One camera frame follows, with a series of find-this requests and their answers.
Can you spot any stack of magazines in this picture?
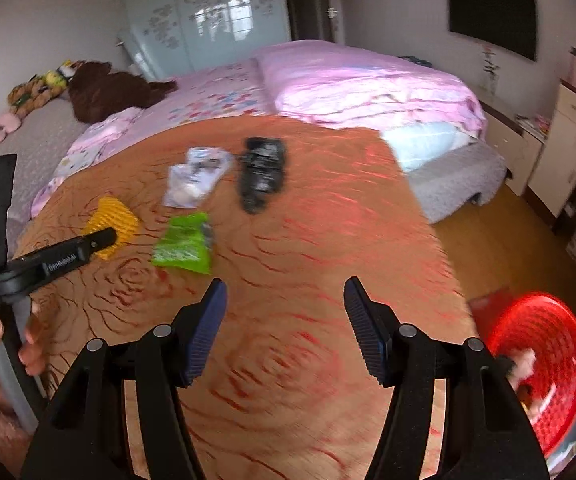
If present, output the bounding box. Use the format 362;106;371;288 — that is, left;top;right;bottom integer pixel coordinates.
515;112;551;136

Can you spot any white brown-topped nightstand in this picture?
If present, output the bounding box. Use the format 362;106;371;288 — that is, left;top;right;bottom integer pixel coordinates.
478;87;546;198

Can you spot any cream tall cabinet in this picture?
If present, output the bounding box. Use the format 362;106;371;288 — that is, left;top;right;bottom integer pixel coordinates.
525;77;576;226

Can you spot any glass-front wardrobe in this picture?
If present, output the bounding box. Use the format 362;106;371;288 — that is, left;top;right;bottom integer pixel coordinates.
117;0;293;78

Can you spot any yellow green plush toy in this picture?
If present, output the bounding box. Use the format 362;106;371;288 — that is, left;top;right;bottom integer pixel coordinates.
7;60;86;117

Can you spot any pink printed clothing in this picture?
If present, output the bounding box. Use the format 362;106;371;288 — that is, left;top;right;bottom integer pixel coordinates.
30;107;144;216

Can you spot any pink folded quilt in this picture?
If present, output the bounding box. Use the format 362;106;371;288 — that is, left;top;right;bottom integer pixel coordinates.
255;39;488;141

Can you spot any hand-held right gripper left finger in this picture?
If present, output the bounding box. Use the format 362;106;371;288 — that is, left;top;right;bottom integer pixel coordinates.
20;277;229;480

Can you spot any black crumpled packet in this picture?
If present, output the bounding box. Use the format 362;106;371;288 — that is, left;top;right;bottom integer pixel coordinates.
238;136;289;213

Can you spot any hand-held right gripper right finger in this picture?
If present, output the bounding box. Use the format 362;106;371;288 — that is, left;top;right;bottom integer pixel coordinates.
344;276;551;480

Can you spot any red plastic basket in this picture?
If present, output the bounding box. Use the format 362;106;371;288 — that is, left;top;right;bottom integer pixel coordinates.
485;290;576;456

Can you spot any brown teddy bear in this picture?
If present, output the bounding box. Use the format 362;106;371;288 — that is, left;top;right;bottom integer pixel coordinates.
67;60;179;125

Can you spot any black wall television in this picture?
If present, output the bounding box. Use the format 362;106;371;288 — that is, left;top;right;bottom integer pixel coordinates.
446;0;538;62

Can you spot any orange rose-print tablecloth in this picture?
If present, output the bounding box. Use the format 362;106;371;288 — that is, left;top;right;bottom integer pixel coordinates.
15;112;478;480

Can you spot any crumpled clear plastic wrapper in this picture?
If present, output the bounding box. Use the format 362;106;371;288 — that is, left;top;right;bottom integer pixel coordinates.
162;146;236;209

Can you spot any pink flower in vase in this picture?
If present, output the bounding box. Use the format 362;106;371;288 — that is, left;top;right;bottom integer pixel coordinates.
480;45;499;96

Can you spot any pink floral bedsheet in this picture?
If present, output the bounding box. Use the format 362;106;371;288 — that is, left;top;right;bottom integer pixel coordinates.
30;60;279;211

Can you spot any yellow foam fruit net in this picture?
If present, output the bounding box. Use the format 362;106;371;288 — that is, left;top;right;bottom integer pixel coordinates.
80;196;143;261

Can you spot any light blue pillow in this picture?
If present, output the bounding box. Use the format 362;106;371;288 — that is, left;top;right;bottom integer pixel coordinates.
380;121;471;173

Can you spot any grey bed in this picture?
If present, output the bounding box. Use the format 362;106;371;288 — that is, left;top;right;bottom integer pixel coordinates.
0;95;511;281

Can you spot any green snack packet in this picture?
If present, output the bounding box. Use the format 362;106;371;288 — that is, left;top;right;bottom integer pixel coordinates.
150;211;215;276

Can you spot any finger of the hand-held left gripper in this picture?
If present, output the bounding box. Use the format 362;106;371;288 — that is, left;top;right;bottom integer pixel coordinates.
74;226;119;267

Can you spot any white paper tissue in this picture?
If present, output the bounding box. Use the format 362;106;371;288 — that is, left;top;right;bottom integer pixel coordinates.
510;347;538;391

